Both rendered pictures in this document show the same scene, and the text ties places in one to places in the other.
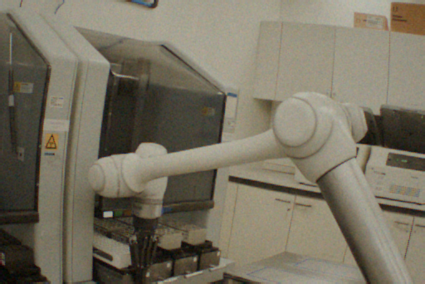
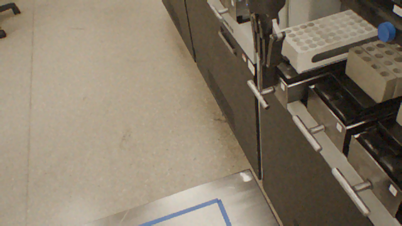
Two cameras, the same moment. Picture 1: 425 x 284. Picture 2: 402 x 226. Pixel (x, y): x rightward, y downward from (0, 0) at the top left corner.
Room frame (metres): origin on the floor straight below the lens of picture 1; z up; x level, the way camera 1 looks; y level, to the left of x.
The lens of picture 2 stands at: (1.80, -0.42, 1.33)
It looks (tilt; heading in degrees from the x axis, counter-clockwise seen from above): 43 degrees down; 135
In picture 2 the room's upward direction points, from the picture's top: 10 degrees counter-clockwise
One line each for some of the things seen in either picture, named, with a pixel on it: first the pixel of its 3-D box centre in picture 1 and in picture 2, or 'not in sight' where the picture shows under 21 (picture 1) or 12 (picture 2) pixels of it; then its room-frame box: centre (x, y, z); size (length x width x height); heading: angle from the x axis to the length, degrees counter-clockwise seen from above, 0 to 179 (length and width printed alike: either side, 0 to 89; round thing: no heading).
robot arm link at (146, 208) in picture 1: (146, 207); not in sight; (1.45, 0.17, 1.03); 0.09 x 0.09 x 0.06
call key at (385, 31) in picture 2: not in sight; (386, 32); (1.68, 0.14, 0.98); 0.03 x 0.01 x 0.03; 145
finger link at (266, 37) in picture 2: (145, 250); (269, 41); (1.46, 0.16, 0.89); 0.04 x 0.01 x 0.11; 55
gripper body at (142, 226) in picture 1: (144, 230); (266, 9); (1.45, 0.17, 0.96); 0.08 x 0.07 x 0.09; 145
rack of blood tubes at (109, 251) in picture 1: (99, 247); (348, 35); (1.56, 0.33, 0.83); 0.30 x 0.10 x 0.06; 55
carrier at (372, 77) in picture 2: not in sight; (368, 75); (1.66, 0.19, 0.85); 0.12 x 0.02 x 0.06; 146
